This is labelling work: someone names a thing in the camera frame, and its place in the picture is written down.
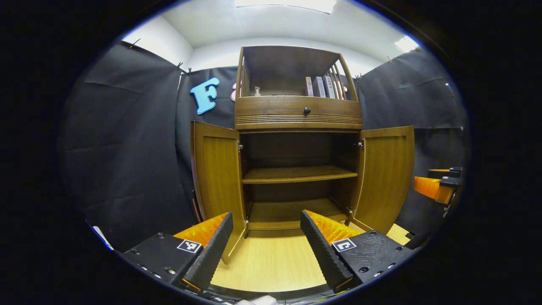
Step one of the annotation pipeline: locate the small ceiling light panel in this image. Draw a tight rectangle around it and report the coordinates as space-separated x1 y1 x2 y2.
395 36 420 53

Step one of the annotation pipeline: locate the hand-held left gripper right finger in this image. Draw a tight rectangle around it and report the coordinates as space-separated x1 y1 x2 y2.
300 210 418 294

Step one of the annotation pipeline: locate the wooden cabinet drawer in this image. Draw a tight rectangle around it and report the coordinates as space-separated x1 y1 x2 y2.
235 96 363 130

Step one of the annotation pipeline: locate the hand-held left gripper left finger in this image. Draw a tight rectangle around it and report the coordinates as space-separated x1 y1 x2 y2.
121 212 234 292

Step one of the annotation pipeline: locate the large ceiling light panel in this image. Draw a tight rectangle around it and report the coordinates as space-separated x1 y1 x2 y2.
234 0 337 14

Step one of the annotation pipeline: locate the wooden inner cabinet shelf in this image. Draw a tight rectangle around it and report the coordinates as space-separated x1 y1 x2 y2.
242 166 358 184

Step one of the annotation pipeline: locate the wooden cabinet door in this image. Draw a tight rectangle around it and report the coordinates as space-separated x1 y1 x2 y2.
348 126 415 235
191 121 247 264

